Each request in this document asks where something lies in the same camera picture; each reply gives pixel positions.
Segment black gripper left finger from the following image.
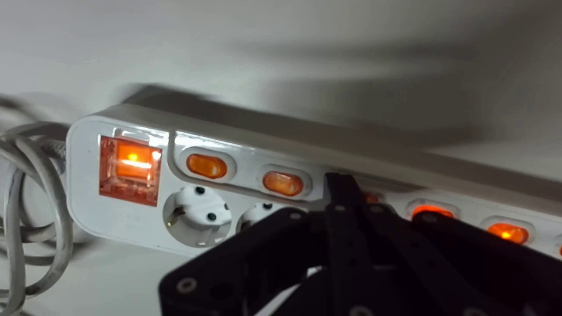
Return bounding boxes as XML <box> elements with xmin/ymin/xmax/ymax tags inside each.
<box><xmin>157</xmin><ymin>206</ymin><xmax>328</xmax><ymax>316</ymax></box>

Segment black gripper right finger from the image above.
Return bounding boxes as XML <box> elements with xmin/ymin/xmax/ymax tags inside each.
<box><xmin>324</xmin><ymin>173</ymin><xmax>562</xmax><ymax>316</ymax></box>

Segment white multi-switch power strip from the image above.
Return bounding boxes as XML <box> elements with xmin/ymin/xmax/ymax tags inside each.
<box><xmin>66</xmin><ymin>101</ymin><xmax>562</xmax><ymax>256</ymax></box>

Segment white power strip cable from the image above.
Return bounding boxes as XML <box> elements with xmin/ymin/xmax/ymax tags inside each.
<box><xmin>0</xmin><ymin>94</ymin><xmax>77</xmax><ymax>316</ymax></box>

